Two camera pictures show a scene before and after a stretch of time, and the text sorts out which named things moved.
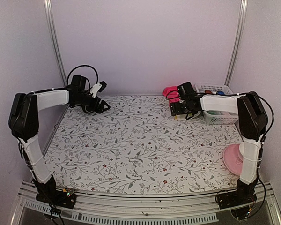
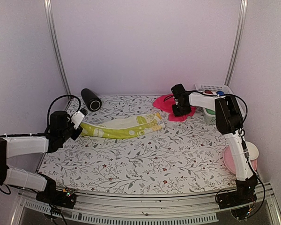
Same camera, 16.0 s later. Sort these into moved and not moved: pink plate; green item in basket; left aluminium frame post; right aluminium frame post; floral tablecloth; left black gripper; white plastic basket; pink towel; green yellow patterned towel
Moved: pink towel; green yellow patterned towel; left black gripper
Not moved: left aluminium frame post; pink plate; white plastic basket; green item in basket; right aluminium frame post; floral tablecloth
